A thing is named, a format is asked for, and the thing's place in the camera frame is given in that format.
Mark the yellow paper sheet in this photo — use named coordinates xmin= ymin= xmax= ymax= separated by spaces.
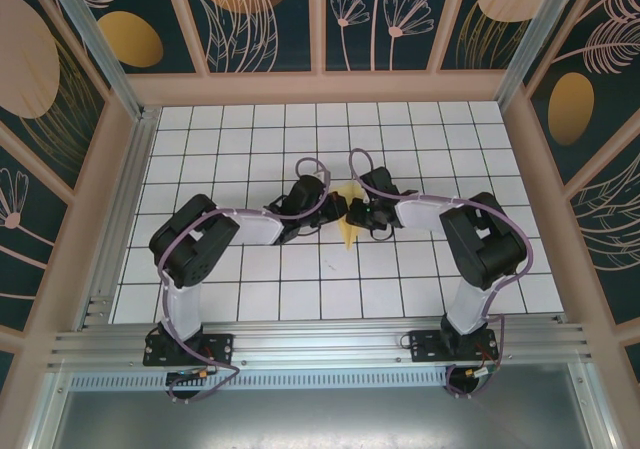
xmin=332 ymin=182 xmax=366 ymax=251

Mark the grey metal sheet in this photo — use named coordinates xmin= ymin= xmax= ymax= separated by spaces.
xmin=42 ymin=368 xmax=614 ymax=449

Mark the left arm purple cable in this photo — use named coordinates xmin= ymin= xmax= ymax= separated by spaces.
xmin=157 ymin=156 xmax=334 ymax=405

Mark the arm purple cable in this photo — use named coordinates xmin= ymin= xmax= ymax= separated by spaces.
xmin=348 ymin=147 xmax=532 ymax=401
xmin=157 ymin=156 xmax=334 ymax=405

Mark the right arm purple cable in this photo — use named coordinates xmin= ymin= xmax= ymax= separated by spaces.
xmin=348 ymin=147 xmax=532 ymax=401

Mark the long aluminium mounting rail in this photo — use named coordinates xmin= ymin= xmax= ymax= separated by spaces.
xmin=47 ymin=318 xmax=596 ymax=370

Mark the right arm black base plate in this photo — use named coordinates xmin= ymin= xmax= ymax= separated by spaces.
xmin=408 ymin=328 xmax=501 ymax=365

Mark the slotted grey cable duct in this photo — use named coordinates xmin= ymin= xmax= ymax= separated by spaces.
xmin=69 ymin=366 xmax=586 ymax=391

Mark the aluminium side rail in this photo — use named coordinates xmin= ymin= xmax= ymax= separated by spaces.
xmin=77 ymin=106 xmax=162 ymax=331

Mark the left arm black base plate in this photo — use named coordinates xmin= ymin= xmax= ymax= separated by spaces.
xmin=143 ymin=332 xmax=236 ymax=368

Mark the aluminium frame post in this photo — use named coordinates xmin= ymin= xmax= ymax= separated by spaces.
xmin=496 ymin=0 xmax=596 ymax=104
xmin=42 ymin=0 xmax=147 ymax=120

